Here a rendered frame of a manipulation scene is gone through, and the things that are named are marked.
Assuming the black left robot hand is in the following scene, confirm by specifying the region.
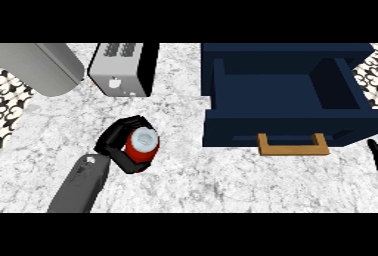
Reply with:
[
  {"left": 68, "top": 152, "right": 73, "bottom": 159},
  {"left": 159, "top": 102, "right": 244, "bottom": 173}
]
[{"left": 94, "top": 115, "right": 162, "bottom": 175}]

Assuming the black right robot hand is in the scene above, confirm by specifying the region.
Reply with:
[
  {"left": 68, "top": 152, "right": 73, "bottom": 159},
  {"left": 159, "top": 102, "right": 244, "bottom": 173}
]
[{"left": 367, "top": 138, "right": 378, "bottom": 162}]

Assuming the red can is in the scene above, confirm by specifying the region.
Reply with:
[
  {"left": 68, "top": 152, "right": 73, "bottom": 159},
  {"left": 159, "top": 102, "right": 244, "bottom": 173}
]
[{"left": 125, "top": 127, "right": 162, "bottom": 165}]

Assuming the navy blue open drawer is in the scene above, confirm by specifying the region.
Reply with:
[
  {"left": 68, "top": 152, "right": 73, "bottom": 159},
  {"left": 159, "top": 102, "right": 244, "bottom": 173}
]
[{"left": 201, "top": 57, "right": 378, "bottom": 148}]

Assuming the silver toaster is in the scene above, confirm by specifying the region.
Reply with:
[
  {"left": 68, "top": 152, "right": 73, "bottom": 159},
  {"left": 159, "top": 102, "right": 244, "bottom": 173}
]
[{"left": 88, "top": 43, "right": 162, "bottom": 98}]

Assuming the grey rounded appliance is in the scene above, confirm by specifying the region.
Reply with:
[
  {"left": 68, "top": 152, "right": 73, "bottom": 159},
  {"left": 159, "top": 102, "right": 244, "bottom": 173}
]
[{"left": 0, "top": 43, "right": 86, "bottom": 98}]

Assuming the navy blue cabinet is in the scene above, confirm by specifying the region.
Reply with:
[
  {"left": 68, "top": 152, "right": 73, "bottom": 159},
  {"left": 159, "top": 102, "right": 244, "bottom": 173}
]
[{"left": 200, "top": 43, "right": 378, "bottom": 98}]

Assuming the wooden drawer handle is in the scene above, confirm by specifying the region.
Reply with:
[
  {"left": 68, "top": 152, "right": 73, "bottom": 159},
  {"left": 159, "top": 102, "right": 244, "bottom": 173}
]
[{"left": 256, "top": 132, "right": 331, "bottom": 157}]

